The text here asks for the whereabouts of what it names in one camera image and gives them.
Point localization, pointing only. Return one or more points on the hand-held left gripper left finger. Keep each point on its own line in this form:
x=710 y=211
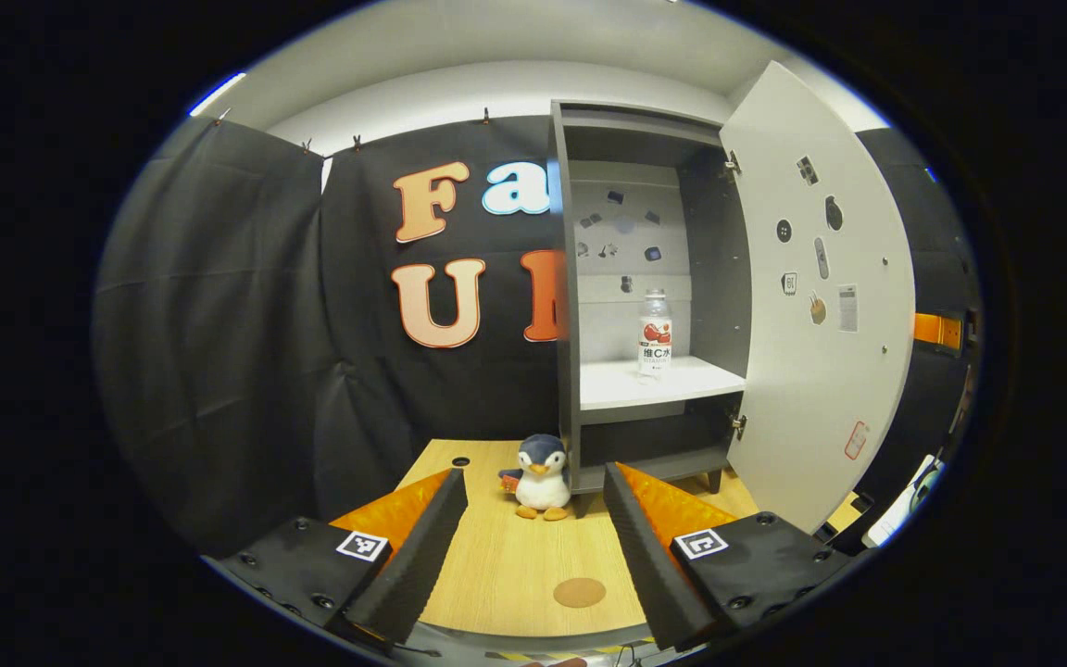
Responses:
x=408 y=565

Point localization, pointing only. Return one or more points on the black backdrop cloth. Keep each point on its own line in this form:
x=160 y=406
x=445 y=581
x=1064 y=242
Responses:
x=246 y=324

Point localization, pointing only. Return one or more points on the round white green device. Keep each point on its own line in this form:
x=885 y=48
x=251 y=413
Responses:
x=928 y=480

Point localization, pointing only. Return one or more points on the round brown coaster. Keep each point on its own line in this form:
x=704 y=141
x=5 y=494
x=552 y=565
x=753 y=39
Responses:
x=580 y=593

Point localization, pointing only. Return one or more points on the clear plastic bottle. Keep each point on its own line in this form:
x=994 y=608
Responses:
x=655 y=343

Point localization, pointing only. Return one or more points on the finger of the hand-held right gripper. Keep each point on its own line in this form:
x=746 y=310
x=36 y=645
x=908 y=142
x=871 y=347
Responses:
x=936 y=330

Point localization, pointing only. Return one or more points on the ceiling light strip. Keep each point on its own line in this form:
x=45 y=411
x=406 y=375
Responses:
x=217 y=94

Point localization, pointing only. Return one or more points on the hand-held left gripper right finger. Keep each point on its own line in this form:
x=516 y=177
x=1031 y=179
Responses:
x=649 y=565

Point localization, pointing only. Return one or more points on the black table clamp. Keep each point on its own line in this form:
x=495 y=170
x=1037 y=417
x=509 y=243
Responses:
x=862 y=502
x=825 y=533

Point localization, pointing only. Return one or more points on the grey cabinet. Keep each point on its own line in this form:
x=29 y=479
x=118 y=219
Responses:
x=566 y=324

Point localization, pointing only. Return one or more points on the white cabinet shelf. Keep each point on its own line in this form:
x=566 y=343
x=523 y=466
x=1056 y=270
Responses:
x=626 y=384

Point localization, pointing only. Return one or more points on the plush penguin toy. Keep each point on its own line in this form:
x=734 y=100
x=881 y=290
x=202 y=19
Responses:
x=543 y=482

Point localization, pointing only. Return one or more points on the white cabinet door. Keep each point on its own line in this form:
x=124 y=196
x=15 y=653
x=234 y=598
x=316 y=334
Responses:
x=821 y=389

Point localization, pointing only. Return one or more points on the yellow black floor tape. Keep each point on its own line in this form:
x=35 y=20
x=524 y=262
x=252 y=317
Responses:
x=571 y=650

